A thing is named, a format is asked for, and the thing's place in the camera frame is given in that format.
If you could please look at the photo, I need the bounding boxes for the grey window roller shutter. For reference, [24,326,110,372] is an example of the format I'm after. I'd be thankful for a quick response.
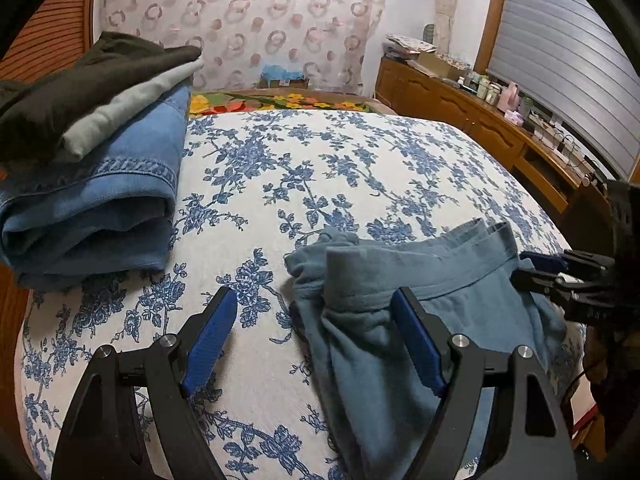
[488,0,639,178]

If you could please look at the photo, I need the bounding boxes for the teal blue pants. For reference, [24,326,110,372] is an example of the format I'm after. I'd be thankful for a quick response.
[284,219,566,479]

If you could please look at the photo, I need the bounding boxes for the folded blue denim jeans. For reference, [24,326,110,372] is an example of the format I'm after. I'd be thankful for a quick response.
[1,81,191,292]

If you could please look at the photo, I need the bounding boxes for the folded grey garment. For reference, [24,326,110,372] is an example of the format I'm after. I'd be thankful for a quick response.
[54,58,204,162]

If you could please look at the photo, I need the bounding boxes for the cardboard box on sideboard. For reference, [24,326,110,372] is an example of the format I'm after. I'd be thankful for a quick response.
[416,52,468,80]

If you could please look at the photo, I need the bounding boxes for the folded black garment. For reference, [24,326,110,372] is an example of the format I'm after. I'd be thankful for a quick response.
[1,32,202,162]

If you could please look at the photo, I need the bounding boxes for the blue floral white bedspread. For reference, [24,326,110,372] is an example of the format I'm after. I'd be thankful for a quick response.
[16,110,566,479]

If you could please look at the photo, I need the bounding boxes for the pink bottle on sideboard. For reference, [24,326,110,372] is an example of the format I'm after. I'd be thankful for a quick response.
[497,82,520,113]

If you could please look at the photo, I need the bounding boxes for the colourful floral blanket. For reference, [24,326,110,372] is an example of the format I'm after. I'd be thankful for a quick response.
[189,91,386,117]

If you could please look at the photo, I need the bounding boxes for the blue item by curtain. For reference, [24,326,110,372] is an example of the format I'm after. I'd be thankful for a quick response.
[259,64,307,88]

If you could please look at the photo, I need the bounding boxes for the brown wooden sideboard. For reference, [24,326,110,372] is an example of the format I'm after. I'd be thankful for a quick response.
[375,58,610,226]

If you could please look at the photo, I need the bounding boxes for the circle patterned sheer curtain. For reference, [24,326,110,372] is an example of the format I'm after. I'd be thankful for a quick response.
[96,0,386,93]

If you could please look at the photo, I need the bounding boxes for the folded patterned cloth on sideboard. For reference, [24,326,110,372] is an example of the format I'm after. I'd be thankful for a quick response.
[384,34,436,58]

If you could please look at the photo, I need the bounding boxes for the brown louvred wooden wardrobe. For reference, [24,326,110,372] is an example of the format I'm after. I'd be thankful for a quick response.
[1,0,94,82]

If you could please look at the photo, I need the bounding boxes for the white bottle on sideboard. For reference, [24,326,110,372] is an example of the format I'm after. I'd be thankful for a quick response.
[476,75,490,100]

